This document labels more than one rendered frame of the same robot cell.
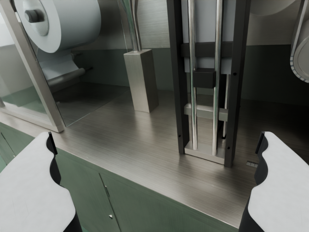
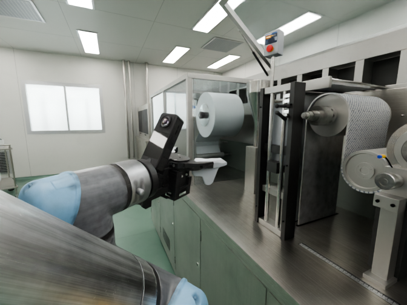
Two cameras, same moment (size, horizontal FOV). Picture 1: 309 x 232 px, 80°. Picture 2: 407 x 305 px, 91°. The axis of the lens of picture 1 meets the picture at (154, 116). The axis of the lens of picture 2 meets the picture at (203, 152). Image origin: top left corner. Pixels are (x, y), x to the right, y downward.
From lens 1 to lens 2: 0.42 m
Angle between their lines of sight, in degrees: 33
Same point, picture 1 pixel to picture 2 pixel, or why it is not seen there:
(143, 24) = not seen: hidden behind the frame
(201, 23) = (277, 134)
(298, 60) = (346, 170)
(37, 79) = (189, 149)
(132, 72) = (248, 160)
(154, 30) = not seen: hidden behind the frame
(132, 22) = (256, 127)
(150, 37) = not seen: hidden behind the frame
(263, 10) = (324, 133)
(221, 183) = (269, 244)
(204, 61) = (277, 156)
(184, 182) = (244, 233)
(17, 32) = (189, 123)
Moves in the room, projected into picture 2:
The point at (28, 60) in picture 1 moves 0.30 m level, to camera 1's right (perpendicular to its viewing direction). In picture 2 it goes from (189, 138) to (235, 140)
